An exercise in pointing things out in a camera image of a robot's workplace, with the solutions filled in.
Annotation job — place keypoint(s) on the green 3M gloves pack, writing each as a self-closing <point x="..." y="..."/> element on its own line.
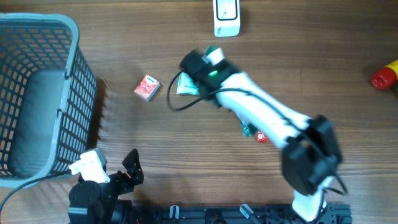
<point x="248" y="129"/>

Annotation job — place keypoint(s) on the white barcode scanner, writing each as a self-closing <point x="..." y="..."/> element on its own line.
<point x="227" y="18"/>

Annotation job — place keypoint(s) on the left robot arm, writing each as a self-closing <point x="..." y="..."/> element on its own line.
<point x="94" y="199"/>

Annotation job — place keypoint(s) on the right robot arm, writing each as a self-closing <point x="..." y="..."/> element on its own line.
<point x="309" y="148"/>

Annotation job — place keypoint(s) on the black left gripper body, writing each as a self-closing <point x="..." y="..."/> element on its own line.
<point x="119" y="183"/>

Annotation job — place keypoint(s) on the mint toilet wipes pack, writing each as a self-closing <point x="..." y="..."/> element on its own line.
<point x="185" y="85"/>

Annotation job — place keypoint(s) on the red sriracha sauce bottle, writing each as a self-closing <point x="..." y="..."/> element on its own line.
<point x="385" y="77"/>

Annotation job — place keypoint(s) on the black mounting rail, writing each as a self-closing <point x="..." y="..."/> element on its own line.
<point x="267" y="214"/>

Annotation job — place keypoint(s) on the small red tissue pack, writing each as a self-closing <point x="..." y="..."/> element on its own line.
<point x="147" y="88"/>

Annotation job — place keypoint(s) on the grey plastic basket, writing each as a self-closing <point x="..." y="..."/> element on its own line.
<point x="48" y="94"/>

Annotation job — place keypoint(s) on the red Nescafe sachet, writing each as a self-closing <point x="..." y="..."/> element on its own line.
<point x="261" y="137"/>

